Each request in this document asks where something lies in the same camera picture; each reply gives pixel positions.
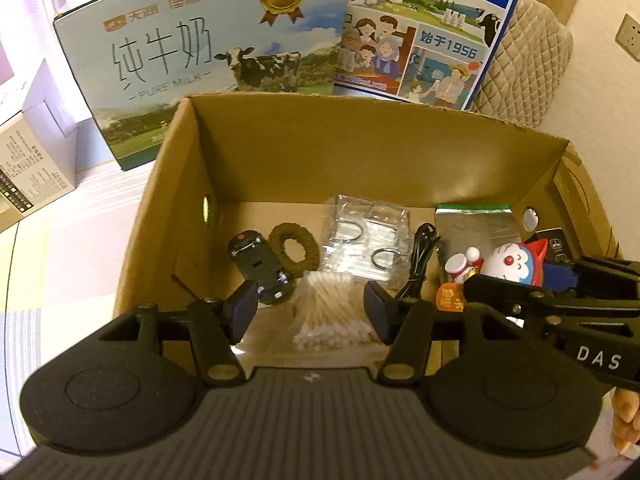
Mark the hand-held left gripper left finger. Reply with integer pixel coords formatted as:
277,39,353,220
100,280,261,386

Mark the brown hair scrunchie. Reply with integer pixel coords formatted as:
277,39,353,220
269,222,318,280

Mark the wall socket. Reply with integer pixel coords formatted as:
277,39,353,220
614,12,640,63

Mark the black cable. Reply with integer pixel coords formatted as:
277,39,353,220
397,223,441,301

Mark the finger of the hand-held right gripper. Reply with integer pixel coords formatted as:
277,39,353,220
462,274,556,328
542,255,640,292

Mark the checked tablecloth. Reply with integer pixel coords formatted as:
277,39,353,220
0,155,166,461

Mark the black product box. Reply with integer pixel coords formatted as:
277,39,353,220
530,227,576,266

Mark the silver foil bag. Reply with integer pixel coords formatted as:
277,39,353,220
434,203,526,281

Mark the white appliance box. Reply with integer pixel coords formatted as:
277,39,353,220
0,57,78,233

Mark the pink curtain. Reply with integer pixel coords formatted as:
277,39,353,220
0,0,176,86

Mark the clear plastic holder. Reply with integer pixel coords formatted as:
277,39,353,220
320,193,412,283

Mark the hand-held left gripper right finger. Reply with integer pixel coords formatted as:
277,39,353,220
362,280,526,386

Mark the chair with quilted cover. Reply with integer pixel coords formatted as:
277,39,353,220
472,0,575,128

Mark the brown cardboard box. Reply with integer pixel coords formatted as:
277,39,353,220
114,92,626,346

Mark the pack of cotton swabs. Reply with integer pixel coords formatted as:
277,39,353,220
289,272,373,353

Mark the red cartoon cat toy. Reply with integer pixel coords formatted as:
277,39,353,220
432,239,551,313

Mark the black toy car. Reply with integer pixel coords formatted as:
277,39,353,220
227,232,290,306

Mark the dark blue milk carton box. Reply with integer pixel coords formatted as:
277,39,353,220
332,0,533,111

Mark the light blue milk carton box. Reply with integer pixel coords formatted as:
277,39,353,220
52,0,356,171

